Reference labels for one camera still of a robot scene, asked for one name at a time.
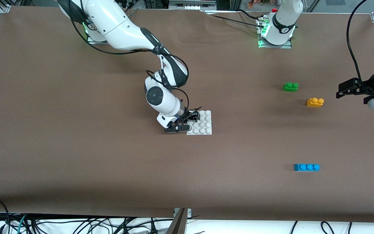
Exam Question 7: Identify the white studded base plate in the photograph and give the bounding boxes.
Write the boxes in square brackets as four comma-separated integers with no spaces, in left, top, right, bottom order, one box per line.
[186,110,212,135]

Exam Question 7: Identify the yellow two-stud block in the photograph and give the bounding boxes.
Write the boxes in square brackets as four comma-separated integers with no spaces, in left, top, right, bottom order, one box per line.
[306,98,325,108]

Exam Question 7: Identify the blue three-stud block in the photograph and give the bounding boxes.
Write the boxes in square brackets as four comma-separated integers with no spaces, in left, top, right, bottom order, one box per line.
[294,163,320,172]

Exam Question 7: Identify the aluminium table leg profile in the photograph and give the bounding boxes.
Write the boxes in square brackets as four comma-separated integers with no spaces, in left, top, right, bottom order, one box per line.
[165,208,187,234]

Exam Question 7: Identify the grey power strip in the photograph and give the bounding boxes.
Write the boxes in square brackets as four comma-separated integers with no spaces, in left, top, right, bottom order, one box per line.
[168,0,217,10]

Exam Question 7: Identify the orange background clutter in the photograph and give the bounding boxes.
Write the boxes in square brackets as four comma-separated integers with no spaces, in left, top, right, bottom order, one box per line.
[248,0,273,8]

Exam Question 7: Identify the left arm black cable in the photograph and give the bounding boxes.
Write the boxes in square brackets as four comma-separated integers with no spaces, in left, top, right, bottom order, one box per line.
[346,0,368,82]

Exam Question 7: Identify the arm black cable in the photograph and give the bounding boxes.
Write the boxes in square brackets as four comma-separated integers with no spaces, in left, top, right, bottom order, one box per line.
[346,0,368,82]
[68,0,191,114]

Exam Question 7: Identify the slanted aluminium post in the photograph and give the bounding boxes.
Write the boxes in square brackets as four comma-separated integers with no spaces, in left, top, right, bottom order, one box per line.
[304,0,321,13]

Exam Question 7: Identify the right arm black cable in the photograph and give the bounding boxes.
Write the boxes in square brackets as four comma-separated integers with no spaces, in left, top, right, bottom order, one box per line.
[68,0,191,114]

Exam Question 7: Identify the metal table edge bracket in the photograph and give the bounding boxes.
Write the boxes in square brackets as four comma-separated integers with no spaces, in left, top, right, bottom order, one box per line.
[173,208,192,219]

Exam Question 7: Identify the long black base cable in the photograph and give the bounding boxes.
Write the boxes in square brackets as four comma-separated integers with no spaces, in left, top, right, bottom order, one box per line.
[211,15,266,28]

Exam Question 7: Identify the short black base cable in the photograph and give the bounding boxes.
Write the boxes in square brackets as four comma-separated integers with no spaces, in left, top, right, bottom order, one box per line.
[237,9,263,20]

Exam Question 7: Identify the teal floor cable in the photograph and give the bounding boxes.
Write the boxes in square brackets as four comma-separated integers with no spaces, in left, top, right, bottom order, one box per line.
[16,214,28,234]

